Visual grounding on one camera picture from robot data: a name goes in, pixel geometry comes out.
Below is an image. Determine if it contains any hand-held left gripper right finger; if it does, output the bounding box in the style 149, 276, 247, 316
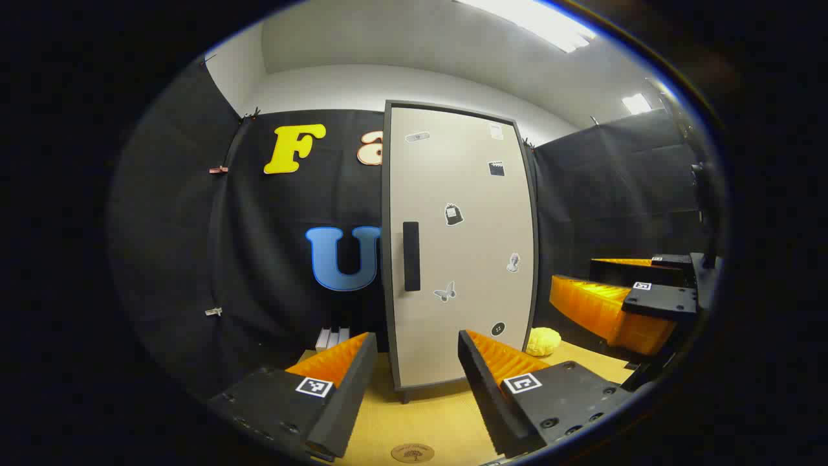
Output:
458, 329, 638, 459

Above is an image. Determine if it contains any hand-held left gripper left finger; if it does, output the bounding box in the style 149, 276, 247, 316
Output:
207, 332, 378, 461

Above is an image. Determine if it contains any round wooden coaster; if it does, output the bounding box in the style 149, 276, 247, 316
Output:
391, 443, 435, 464

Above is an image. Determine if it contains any black door handle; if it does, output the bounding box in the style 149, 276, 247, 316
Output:
402, 221, 421, 292

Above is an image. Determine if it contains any grey cabinet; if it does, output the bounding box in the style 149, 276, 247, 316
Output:
380, 99, 541, 405

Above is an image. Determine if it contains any yellow plush toy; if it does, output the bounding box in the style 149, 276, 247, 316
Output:
525, 327, 562, 357

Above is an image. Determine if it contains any black backdrop cloth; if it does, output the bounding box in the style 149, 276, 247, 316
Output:
107, 55, 709, 402

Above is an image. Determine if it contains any long ceiling light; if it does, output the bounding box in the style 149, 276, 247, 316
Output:
453, 0, 597, 54

